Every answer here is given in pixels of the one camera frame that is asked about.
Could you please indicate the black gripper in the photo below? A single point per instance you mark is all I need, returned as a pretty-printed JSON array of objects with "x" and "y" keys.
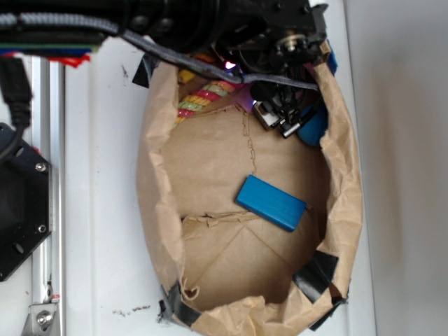
[{"x": 271, "y": 41}]

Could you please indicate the black tape lower left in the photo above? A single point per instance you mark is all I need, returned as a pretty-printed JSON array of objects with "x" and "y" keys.
[{"x": 174, "y": 309}]

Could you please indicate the blue dimpled ball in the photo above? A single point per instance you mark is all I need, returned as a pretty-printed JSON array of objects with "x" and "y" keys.
[{"x": 312, "y": 132}]

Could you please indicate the black tape upper left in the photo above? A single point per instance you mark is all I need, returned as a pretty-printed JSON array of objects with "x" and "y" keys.
[{"x": 145, "y": 70}]

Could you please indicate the metal corner bracket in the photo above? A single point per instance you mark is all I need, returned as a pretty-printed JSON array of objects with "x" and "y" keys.
[{"x": 42, "y": 320}]

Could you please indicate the brown paper bag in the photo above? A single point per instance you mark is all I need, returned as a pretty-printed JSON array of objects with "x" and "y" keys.
[{"x": 233, "y": 266}]

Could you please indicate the blue tape piece right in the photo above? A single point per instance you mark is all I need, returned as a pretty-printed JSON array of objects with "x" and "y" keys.
[{"x": 332, "y": 61}]

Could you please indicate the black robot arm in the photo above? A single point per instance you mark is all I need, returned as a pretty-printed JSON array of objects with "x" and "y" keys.
[{"x": 188, "y": 34}]

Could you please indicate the black tape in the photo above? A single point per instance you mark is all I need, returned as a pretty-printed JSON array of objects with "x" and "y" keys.
[
  {"x": 315, "y": 277},
  {"x": 174, "y": 309},
  {"x": 145, "y": 70}
]

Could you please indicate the aluminium extrusion rail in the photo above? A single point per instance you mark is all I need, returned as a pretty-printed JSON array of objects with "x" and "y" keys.
[{"x": 48, "y": 136}]

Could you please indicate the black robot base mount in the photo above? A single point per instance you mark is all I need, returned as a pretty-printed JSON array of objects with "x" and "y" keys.
[{"x": 25, "y": 206}]

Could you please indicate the blue rectangular block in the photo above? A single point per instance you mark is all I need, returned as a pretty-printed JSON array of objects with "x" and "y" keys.
[{"x": 271, "y": 203}]

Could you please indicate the black tape lower right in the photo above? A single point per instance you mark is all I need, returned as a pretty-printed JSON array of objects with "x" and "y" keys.
[{"x": 315, "y": 277}]

